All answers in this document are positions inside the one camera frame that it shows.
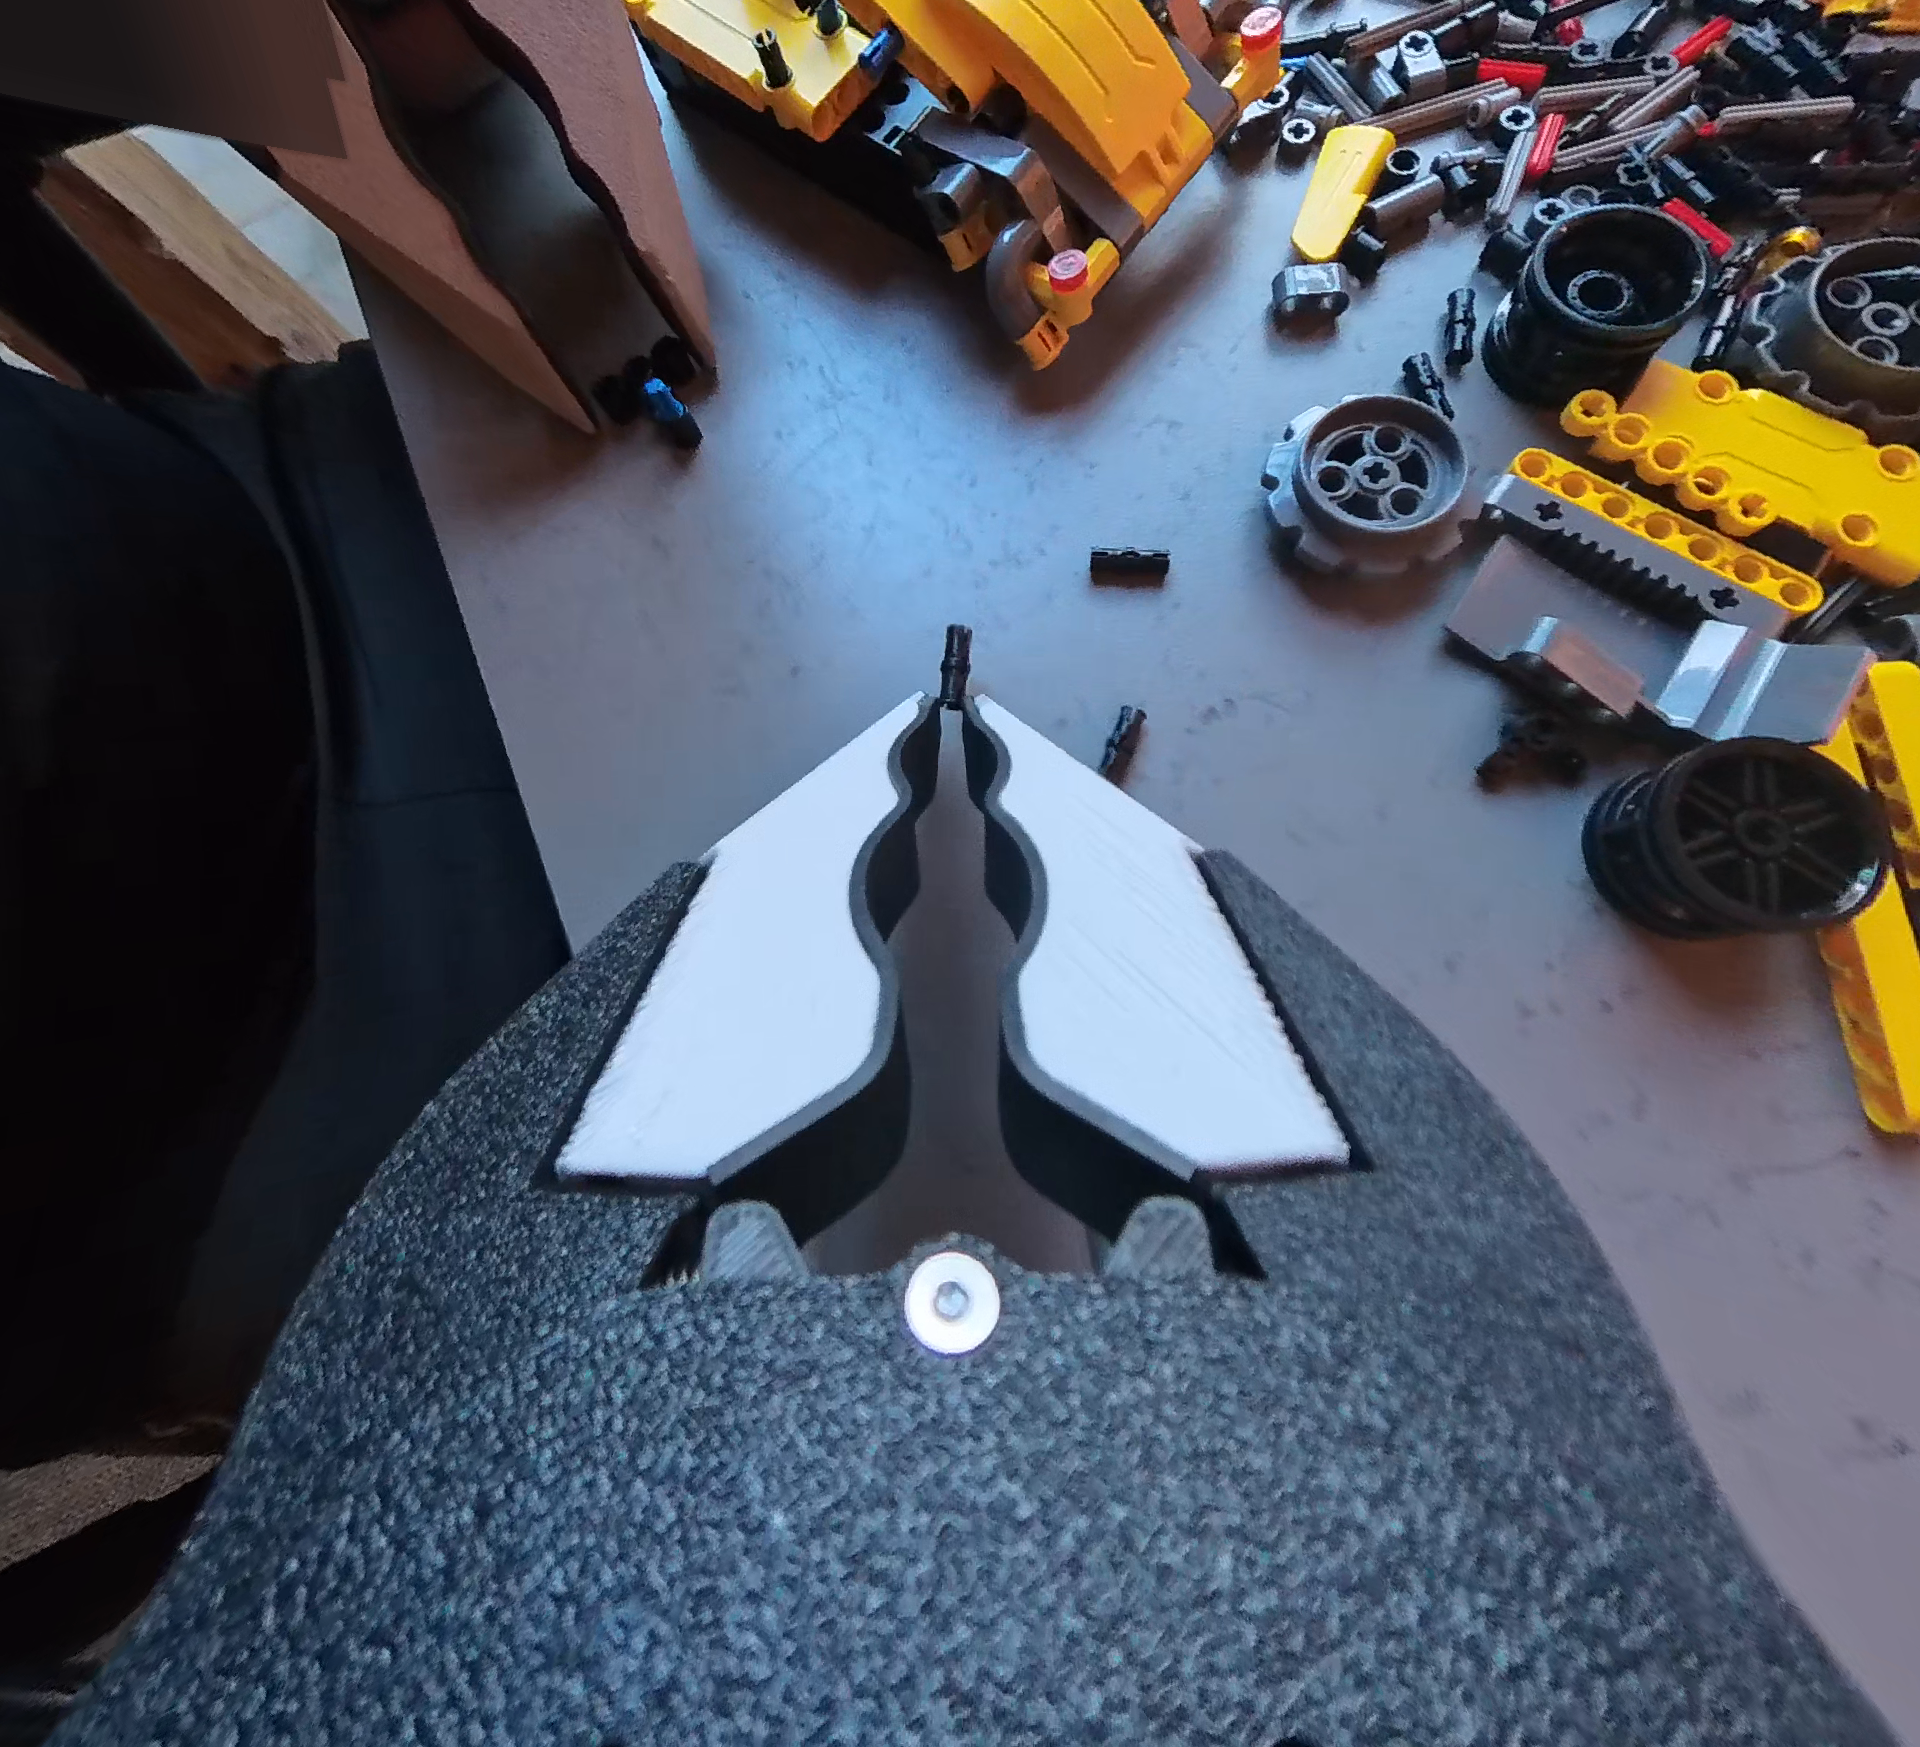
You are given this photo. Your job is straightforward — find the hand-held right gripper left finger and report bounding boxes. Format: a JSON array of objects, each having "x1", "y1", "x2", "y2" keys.
[{"x1": 558, "y1": 694, "x2": 945, "y2": 1239}]

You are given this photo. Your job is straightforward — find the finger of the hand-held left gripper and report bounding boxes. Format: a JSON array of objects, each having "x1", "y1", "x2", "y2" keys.
[
  {"x1": 271, "y1": 0, "x2": 645, "y2": 434},
  {"x1": 373, "y1": 0, "x2": 718, "y2": 366}
]

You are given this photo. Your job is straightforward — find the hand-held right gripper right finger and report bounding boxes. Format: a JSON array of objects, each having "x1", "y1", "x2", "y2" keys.
[{"x1": 960, "y1": 694, "x2": 1353, "y2": 1239}]

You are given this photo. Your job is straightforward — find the black connector with blue pin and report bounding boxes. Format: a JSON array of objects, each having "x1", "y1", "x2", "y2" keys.
[{"x1": 593, "y1": 338, "x2": 704, "y2": 452}]

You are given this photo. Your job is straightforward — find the person's dark trouser leg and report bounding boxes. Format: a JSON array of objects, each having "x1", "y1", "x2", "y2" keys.
[{"x1": 151, "y1": 344, "x2": 572, "y2": 1373}]

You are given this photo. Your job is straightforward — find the yellow toy brick vehicle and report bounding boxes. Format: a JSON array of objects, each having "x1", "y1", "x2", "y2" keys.
[{"x1": 615, "y1": 0, "x2": 1292, "y2": 372}]

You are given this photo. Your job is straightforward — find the grey sprocket wheel hub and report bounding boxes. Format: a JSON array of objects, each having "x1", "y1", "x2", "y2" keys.
[
  {"x1": 1261, "y1": 394, "x2": 1481, "y2": 580},
  {"x1": 1725, "y1": 240, "x2": 1920, "y2": 430}
]

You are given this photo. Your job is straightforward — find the grey panel brick assembly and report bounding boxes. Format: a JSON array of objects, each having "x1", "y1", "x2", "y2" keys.
[{"x1": 1442, "y1": 532, "x2": 1878, "y2": 748}]

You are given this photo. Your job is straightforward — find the black spoked toy wheel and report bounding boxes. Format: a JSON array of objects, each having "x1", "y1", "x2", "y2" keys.
[{"x1": 1582, "y1": 734, "x2": 1892, "y2": 941}]

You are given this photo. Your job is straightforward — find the yellow beam with grey rack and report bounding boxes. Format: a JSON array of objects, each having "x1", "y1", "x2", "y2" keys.
[{"x1": 1482, "y1": 446, "x2": 1830, "y2": 624}]

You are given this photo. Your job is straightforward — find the long yellow beam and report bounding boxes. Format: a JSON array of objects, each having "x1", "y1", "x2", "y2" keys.
[{"x1": 1813, "y1": 660, "x2": 1920, "y2": 1137}]

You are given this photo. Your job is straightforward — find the black toy tire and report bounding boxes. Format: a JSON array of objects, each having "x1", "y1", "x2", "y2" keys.
[{"x1": 1482, "y1": 202, "x2": 1723, "y2": 412}]

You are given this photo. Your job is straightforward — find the small yellow curved panel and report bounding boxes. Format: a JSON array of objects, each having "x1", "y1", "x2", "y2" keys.
[{"x1": 1291, "y1": 124, "x2": 1399, "y2": 264}]

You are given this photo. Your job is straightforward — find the yellow perforated panel brick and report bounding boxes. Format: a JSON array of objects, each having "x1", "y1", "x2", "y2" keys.
[{"x1": 1560, "y1": 356, "x2": 1920, "y2": 586}]

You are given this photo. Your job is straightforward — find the pile of loose toy bricks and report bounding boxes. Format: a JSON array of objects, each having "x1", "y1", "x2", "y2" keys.
[{"x1": 1034, "y1": 0, "x2": 1920, "y2": 280}]

